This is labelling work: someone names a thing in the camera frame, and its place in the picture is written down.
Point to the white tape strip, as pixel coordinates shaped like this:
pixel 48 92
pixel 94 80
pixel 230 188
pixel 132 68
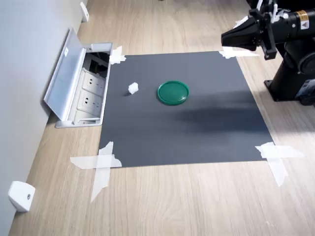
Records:
pixel 242 22

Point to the small white plastic terminal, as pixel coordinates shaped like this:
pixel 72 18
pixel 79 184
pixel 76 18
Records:
pixel 133 88

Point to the white tape patch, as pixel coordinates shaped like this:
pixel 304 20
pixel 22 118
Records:
pixel 103 162
pixel 275 152
pixel 229 54
pixel 117 59

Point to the white power socket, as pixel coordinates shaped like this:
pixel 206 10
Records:
pixel 89 100
pixel 94 81

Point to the round green lid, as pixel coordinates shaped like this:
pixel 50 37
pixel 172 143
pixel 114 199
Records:
pixel 173 92

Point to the grey partition panel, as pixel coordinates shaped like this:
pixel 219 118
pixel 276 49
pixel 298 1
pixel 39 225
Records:
pixel 24 61

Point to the small white label sticker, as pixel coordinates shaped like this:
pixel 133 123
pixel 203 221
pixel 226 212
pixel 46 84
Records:
pixel 66 52

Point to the small white bracket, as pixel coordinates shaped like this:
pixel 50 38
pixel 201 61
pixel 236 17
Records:
pixel 19 196
pixel 84 11

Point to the dark grey mat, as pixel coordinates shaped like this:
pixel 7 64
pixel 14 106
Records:
pixel 172 127

